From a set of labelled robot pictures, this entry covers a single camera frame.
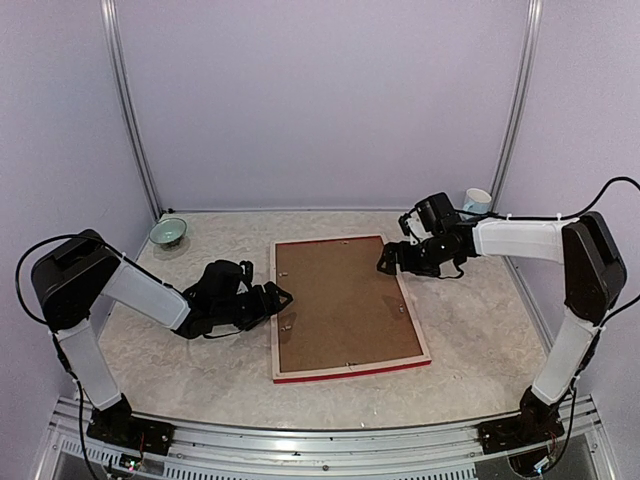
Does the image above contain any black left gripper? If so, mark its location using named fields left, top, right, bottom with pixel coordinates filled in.
left=213, top=282, right=293, bottom=332

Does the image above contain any green ceramic bowl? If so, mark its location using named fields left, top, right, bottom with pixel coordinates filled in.
left=149, top=218, right=187, bottom=248

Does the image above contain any aluminium enclosure frame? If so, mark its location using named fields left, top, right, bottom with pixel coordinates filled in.
left=47, top=0, right=614, bottom=480

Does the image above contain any red wooden picture frame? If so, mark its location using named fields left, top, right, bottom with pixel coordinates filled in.
left=269, top=233, right=433, bottom=386

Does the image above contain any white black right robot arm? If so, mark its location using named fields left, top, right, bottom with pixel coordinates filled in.
left=377, top=192, right=639, bottom=444

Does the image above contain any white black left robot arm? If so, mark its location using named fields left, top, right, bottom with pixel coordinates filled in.
left=27, top=229, right=293, bottom=445

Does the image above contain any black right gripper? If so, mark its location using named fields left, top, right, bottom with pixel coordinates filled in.
left=376, top=232, right=457, bottom=277

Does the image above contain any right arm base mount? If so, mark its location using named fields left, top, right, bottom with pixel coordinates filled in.
left=476, top=387, right=565, bottom=454

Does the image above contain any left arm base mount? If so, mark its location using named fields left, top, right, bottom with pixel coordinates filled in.
left=87, top=409, right=175, bottom=456

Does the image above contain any brown frame backing board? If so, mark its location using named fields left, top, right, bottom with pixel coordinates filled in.
left=274, top=238, right=424, bottom=374

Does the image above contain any light blue ceramic mug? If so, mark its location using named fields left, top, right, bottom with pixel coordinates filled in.
left=462, top=188, right=493, bottom=215

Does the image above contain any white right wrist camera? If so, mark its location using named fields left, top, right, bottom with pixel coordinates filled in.
left=398, top=211, right=427, bottom=245

